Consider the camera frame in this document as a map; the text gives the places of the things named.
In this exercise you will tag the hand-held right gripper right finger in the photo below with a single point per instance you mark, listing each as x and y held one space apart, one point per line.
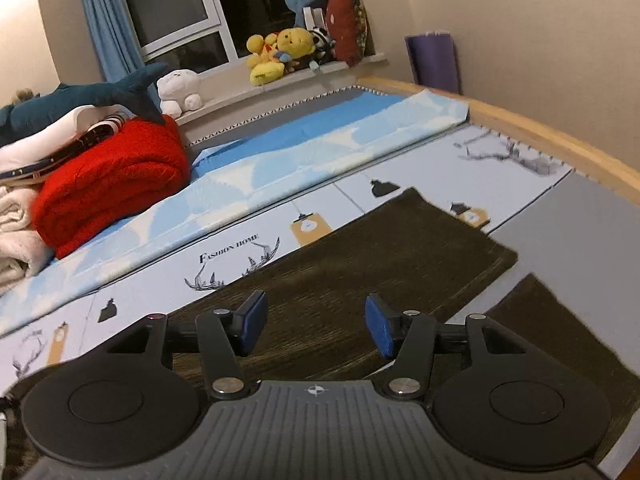
381 327

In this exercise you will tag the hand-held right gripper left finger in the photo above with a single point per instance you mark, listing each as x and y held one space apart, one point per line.
252 324

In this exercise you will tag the printed grey bed sheet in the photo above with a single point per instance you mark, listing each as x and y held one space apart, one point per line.
160 280

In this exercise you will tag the blue and white blanket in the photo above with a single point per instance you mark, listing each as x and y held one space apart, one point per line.
300 160

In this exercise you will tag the red folded blanket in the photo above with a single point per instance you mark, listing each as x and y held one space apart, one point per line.
110 185

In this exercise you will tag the white windowsill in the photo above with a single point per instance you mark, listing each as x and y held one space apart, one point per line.
235 97

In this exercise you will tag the cream fleece blanket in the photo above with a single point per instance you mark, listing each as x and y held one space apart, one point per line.
15 240

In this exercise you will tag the orange-yellow bear plush toy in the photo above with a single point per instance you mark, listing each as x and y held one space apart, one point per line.
262 57

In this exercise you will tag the purple box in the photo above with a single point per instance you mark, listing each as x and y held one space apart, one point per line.
434 62

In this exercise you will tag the yellow round plush toy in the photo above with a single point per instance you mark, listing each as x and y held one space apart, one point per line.
295 42

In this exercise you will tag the blue shark plush toy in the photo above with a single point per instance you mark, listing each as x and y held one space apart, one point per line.
75 97

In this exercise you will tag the black and white plush toy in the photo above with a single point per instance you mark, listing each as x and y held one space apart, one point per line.
322 42

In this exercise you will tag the red patterned cushion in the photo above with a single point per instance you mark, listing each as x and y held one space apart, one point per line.
347 25

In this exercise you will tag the white framed window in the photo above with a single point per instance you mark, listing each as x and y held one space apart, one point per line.
170 5

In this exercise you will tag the wooden bed frame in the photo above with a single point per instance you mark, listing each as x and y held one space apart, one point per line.
525 127

